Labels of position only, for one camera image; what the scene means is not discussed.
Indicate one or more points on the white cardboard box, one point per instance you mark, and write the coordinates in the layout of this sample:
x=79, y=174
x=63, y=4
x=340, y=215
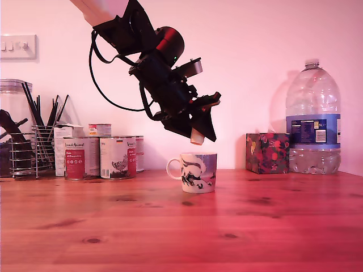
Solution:
x=59, y=153

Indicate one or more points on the large clear water bottle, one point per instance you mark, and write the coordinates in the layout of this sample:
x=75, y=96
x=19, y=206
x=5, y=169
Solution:
x=313, y=127

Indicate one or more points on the food can with chicken print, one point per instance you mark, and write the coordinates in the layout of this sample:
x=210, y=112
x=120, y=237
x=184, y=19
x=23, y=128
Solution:
x=117, y=157

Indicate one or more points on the clear glass jar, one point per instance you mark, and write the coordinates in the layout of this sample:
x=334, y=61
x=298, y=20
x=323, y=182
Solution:
x=11, y=97

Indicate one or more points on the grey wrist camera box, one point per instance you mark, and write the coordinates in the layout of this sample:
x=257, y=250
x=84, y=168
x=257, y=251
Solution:
x=195, y=67

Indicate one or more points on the white wall switch plate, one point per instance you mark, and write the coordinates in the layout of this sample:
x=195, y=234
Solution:
x=18, y=46

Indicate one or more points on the floral tissue box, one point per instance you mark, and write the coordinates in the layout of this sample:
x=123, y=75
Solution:
x=268, y=153

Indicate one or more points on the black straw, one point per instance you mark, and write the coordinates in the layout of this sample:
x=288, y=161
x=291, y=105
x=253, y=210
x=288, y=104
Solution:
x=54, y=112
x=63, y=107
x=34, y=103
x=38, y=110
x=30, y=104

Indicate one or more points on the white mug with blue print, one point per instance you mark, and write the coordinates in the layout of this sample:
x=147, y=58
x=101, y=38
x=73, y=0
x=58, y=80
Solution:
x=198, y=173

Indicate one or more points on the dark kitchen utensil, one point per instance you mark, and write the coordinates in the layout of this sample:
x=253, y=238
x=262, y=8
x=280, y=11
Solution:
x=12, y=126

